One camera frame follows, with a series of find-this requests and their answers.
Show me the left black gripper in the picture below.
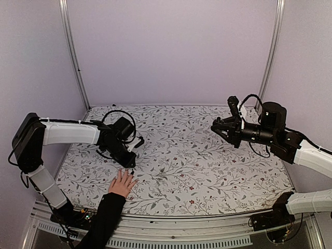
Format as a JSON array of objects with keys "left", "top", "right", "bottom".
[{"left": 104, "top": 140, "right": 137, "bottom": 168}]

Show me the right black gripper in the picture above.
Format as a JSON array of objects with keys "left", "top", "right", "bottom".
[{"left": 212, "top": 116, "right": 276, "bottom": 148}]

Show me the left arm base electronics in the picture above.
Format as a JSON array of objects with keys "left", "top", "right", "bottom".
[{"left": 49, "top": 202, "right": 94, "bottom": 244}]

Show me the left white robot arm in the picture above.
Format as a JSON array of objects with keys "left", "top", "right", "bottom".
[{"left": 9, "top": 113, "right": 144, "bottom": 225}]

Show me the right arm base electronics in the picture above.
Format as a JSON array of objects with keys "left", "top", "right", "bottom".
[{"left": 248, "top": 191, "right": 303, "bottom": 245}]

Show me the black sleeved forearm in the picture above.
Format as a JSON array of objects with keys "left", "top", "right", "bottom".
[{"left": 75, "top": 192, "right": 126, "bottom": 249}]

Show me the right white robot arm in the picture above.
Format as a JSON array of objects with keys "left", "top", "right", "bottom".
[{"left": 211, "top": 96, "right": 331, "bottom": 226}]

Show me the person's bare hand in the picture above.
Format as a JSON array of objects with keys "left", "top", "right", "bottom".
[{"left": 108, "top": 169, "right": 138, "bottom": 198}]

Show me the floral patterned table mat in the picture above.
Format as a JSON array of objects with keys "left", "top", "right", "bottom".
[{"left": 53, "top": 105, "right": 295, "bottom": 217}]

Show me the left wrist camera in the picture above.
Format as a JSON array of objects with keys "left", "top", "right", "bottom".
[{"left": 127, "top": 136, "right": 144, "bottom": 152}]

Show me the right black cable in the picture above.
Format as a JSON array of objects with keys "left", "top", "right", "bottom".
[{"left": 238, "top": 93, "right": 272, "bottom": 158}]

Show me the left black braided cable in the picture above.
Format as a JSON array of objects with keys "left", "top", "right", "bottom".
[{"left": 95, "top": 110, "right": 137, "bottom": 160}]

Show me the metal table front rail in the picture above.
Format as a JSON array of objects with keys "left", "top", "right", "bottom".
[{"left": 21, "top": 201, "right": 328, "bottom": 248}]

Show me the right aluminium frame post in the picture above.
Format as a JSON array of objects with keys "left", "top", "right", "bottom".
[{"left": 258, "top": 0, "right": 285, "bottom": 100}]

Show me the aluminium frame post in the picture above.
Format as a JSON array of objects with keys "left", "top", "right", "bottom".
[
  {"left": 258, "top": 0, "right": 285, "bottom": 100},
  {"left": 59, "top": 0, "right": 91, "bottom": 110}
]

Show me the left aluminium frame post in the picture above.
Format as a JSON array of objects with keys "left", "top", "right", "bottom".
[{"left": 59, "top": 0, "right": 91, "bottom": 110}]

